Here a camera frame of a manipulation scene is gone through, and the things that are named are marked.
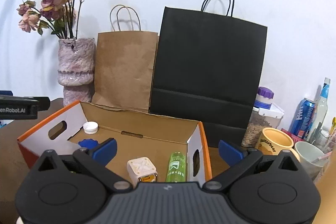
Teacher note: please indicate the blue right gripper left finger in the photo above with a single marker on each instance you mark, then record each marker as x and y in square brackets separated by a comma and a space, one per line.
[104, 152]

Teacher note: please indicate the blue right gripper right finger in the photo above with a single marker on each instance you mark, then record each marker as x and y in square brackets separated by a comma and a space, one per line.
[231, 153]

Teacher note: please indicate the white cube charger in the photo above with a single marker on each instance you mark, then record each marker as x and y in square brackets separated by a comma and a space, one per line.
[141, 170]

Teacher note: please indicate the blue bottle cap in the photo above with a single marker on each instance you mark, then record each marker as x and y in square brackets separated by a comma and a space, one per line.
[88, 143]

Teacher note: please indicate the white ribbed bottle cap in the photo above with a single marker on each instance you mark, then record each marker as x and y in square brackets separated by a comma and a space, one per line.
[90, 127]

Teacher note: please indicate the red pumpkin cardboard box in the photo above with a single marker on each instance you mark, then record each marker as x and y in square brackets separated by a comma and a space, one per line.
[137, 134]

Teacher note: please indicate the yellow bear mug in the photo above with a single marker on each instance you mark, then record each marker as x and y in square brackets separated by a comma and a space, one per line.
[272, 141]

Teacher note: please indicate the seed jar with white lid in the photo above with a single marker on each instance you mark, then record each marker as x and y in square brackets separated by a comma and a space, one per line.
[261, 118]

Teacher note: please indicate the green plastic bottle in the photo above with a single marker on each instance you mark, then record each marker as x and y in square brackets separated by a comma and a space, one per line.
[176, 171]

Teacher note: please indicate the purple capped bottle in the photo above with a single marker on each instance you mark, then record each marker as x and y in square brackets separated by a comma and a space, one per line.
[264, 98]

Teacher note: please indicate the pink textured vase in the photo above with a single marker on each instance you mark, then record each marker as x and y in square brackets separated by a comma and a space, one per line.
[76, 67]

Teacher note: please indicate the blue soda can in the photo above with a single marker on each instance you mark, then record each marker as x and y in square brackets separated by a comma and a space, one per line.
[302, 118]

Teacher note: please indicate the grey ceramic cup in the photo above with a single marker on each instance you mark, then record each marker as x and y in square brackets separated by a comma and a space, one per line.
[308, 155]

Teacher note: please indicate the black paper bag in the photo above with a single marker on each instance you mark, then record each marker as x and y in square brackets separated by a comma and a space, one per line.
[208, 68]

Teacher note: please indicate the brown paper bag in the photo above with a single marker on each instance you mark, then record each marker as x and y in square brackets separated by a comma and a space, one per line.
[123, 73]

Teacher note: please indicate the clear glass bottle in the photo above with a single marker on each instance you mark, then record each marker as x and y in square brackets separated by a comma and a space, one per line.
[319, 111]

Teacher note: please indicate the cream thermos jug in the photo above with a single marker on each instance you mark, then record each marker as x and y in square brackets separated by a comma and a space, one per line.
[325, 183]

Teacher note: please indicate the dried pink roses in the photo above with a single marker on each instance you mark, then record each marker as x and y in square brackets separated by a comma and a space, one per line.
[59, 16]

